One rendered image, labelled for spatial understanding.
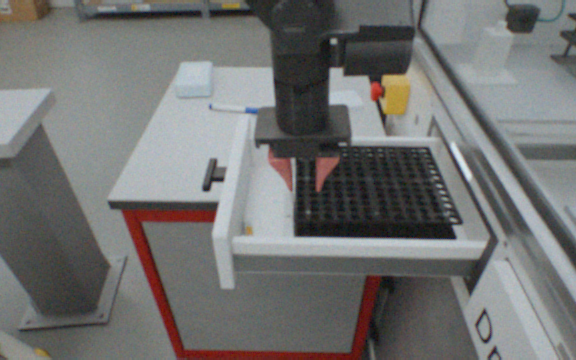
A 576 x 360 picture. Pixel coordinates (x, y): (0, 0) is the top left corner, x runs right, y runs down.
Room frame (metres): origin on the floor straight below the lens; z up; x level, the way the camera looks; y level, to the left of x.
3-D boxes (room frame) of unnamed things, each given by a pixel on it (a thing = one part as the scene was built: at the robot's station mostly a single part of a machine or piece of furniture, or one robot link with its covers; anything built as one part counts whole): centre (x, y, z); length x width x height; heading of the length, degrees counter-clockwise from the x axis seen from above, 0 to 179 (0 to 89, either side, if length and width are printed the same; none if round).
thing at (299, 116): (0.37, -0.02, 1.07); 0.10 x 0.07 x 0.07; 88
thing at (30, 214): (0.88, 0.80, 0.38); 0.30 x 0.30 x 0.76; 5
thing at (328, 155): (0.37, -0.02, 1.00); 0.07 x 0.07 x 0.09; 88
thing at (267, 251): (0.46, -0.13, 0.86); 0.40 x 0.26 x 0.06; 89
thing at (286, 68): (0.37, -0.02, 1.13); 0.07 x 0.06 x 0.07; 87
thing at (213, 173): (0.46, 0.10, 0.91); 0.07 x 0.04 x 0.01; 179
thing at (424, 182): (0.46, -0.12, 0.87); 0.22 x 0.18 x 0.06; 89
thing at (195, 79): (1.05, 0.26, 0.78); 0.15 x 0.10 x 0.04; 6
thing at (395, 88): (0.78, -0.23, 0.88); 0.07 x 0.05 x 0.07; 179
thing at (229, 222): (0.46, 0.08, 0.87); 0.29 x 0.02 x 0.11; 179
